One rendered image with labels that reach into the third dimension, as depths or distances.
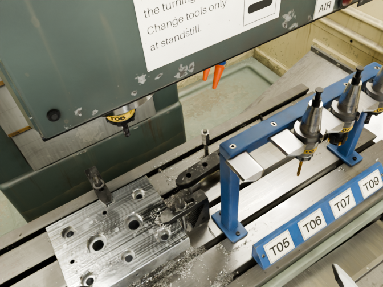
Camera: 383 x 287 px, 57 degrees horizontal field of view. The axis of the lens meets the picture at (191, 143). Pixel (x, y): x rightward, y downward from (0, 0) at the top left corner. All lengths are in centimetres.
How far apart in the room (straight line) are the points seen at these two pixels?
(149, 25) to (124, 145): 105
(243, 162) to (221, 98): 112
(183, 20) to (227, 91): 154
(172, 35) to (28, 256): 86
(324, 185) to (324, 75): 63
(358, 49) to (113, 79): 130
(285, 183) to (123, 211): 47
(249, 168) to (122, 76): 43
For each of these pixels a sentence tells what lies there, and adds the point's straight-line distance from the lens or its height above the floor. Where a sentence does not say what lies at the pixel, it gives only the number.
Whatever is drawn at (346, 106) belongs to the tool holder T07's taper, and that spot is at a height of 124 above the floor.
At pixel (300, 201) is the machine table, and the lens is 105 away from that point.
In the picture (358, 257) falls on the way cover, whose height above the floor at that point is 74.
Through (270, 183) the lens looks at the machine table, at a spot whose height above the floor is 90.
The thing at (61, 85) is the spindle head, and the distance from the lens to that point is 31.
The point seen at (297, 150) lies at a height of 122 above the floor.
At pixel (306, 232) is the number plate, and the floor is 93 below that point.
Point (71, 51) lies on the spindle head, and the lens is 29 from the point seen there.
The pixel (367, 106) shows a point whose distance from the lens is 88.
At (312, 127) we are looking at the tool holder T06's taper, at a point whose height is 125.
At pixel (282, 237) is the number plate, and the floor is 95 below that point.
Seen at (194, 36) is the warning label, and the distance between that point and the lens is 34.
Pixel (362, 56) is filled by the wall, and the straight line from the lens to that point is 153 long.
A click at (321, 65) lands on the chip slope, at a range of 163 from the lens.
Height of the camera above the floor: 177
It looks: 48 degrees down
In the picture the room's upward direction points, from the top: 6 degrees counter-clockwise
